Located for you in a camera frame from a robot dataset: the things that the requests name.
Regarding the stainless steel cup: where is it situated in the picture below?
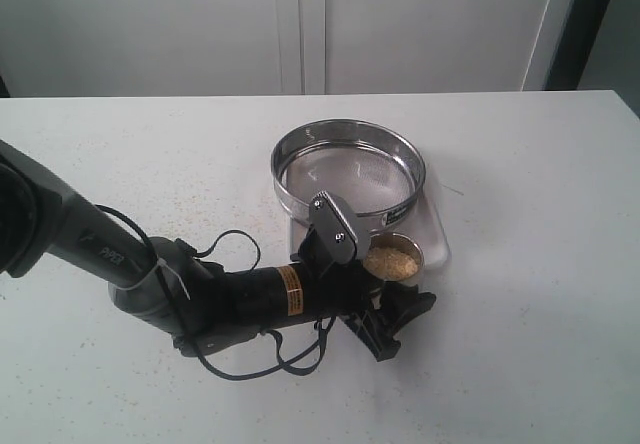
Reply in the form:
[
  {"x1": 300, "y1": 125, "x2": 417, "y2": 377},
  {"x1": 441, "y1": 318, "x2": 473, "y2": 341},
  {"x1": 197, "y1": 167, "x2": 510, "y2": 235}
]
[{"x1": 363, "y1": 232, "x2": 424, "y2": 287}]

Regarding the grain mixture of rice and millet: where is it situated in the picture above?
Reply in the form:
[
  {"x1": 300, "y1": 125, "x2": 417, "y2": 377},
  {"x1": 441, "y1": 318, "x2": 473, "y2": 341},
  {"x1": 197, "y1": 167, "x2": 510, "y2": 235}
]
[{"x1": 363, "y1": 247, "x2": 419, "y2": 281}]

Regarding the white square plastic tray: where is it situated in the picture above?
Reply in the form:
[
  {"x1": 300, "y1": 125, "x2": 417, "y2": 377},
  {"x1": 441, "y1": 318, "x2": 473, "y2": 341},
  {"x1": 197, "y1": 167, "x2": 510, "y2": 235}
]
[{"x1": 279, "y1": 187, "x2": 450, "y2": 272}]

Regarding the round stainless steel sieve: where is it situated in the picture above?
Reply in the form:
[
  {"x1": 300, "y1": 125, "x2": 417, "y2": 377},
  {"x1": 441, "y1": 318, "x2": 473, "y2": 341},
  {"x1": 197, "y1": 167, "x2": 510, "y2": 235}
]
[{"x1": 270, "y1": 119, "x2": 427, "y2": 246}]

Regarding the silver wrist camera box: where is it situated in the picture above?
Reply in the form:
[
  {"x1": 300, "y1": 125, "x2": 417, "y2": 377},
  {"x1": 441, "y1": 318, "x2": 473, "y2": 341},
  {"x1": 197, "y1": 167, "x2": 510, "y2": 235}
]
[{"x1": 309, "y1": 191, "x2": 371, "y2": 265}]

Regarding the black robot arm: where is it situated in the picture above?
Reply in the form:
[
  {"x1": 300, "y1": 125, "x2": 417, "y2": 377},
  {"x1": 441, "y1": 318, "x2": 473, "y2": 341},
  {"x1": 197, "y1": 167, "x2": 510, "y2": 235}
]
[{"x1": 1, "y1": 144, "x2": 436, "y2": 361}]

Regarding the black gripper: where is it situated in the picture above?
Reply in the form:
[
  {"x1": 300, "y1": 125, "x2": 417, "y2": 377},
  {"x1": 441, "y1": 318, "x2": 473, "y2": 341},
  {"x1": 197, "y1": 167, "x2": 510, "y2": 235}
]
[{"x1": 292, "y1": 228, "x2": 436, "y2": 362}]

